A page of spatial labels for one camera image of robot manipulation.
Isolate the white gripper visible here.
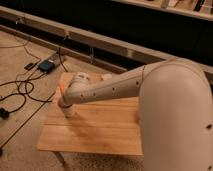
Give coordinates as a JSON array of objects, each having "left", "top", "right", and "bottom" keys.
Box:
[{"left": 69, "top": 72, "right": 90, "bottom": 89}]

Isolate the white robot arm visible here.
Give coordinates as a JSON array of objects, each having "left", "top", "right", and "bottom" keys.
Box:
[{"left": 58, "top": 58, "right": 213, "bottom": 171}]

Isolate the white sponge block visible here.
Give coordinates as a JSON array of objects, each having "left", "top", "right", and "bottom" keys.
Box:
[{"left": 101, "top": 74, "right": 113, "bottom": 81}]

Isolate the blue electronics box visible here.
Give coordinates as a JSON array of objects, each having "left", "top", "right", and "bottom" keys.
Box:
[{"left": 38, "top": 60, "right": 55, "bottom": 73}]

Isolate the small black adapter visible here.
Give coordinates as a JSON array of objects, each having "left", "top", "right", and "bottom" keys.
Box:
[{"left": 24, "top": 62, "right": 37, "bottom": 71}]

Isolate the wooden table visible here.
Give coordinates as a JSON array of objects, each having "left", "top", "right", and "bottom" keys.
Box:
[{"left": 37, "top": 73, "right": 142, "bottom": 155}]

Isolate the black plug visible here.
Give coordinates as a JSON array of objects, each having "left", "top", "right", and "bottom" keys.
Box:
[{"left": 0, "top": 108, "right": 9, "bottom": 119}]

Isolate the black floor cable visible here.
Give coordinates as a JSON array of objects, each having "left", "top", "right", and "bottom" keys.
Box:
[{"left": 0, "top": 36, "right": 68, "bottom": 148}]

